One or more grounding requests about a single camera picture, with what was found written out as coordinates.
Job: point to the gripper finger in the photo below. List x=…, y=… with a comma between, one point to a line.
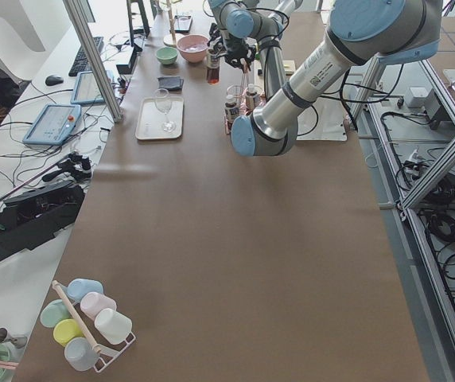
x=215, y=42

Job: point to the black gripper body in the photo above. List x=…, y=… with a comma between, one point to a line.
x=236, y=52

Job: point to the tea bottle white cap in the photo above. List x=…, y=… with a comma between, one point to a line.
x=213, y=67

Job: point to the copper wire bottle basket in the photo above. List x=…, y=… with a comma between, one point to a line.
x=254, y=76

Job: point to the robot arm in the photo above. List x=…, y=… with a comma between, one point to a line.
x=246, y=32
x=395, y=32

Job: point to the pink bowl with ice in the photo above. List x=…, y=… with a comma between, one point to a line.
x=193, y=47

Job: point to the wooden mug tree stand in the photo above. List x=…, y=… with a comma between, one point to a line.
x=171, y=38

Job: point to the green bowl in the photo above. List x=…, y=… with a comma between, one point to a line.
x=166, y=55

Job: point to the grey folded cloth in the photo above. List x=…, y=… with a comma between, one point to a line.
x=171, y=83

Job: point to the clear wine glass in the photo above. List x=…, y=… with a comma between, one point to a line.
x=163, y=103

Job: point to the cream rabbit tray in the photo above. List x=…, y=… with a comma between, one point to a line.
x=150, y=120

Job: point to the black keyboard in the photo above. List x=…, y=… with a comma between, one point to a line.
x=81, y=62

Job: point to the blue teach pendant far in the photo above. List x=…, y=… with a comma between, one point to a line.
x=86, y=91

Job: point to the blue teach pendant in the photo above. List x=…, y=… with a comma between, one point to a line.
x=86, y=91
x=53, y=125

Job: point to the black computer mouse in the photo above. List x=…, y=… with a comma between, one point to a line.
x=53, y=80

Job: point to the blue teach pendant near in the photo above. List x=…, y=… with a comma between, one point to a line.
x=53, y=125

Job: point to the black open case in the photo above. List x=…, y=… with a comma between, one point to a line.
x=34, y=217

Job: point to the pastel cup rack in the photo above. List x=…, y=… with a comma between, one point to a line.
x=87, y=325

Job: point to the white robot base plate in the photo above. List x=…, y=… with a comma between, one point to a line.
x=322, y=122

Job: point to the aluminium frame post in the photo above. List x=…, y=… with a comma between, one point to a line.
x=80, y=24

